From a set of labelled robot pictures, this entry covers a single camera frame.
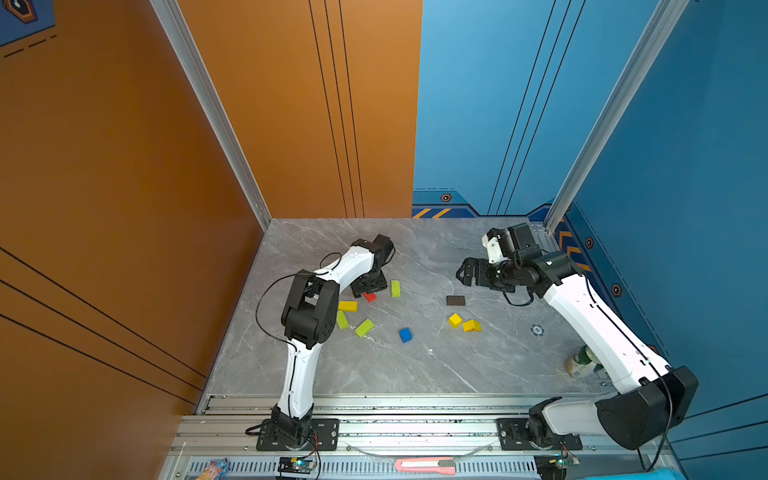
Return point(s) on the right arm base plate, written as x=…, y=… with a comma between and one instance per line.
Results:
x=513, y=435

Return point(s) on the yellow wedge block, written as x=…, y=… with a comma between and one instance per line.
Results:
x=472, y=326

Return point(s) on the pink utility knife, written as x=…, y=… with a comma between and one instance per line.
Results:
x=431, y=465

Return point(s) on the dark brown wood block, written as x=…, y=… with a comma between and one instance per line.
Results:
x=455, y=300

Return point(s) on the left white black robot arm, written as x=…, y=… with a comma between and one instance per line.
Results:
x=309, y=319

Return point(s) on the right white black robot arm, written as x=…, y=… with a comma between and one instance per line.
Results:
x=651, y=396

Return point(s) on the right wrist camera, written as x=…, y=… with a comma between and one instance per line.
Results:
x=513, y=243

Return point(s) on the right small circuit board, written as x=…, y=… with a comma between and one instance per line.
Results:
x=564, y=462

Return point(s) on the yellow long wood block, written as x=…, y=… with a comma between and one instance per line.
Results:
x=348, y=306

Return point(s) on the blue wood block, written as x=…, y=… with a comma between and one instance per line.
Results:
x=405, y=335

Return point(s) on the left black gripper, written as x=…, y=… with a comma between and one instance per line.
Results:
x=359, y=289

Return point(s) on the yellow cube block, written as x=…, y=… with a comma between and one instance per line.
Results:
x=455, y=320

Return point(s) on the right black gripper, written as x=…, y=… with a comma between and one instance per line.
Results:
x=480, y=279

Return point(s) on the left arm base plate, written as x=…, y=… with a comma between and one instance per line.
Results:
x=323, y=433

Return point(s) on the colourful snack wrapper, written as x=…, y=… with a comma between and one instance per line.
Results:
x=215, y=470

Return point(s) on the green circuit board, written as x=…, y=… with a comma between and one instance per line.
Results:
x=296, y=467

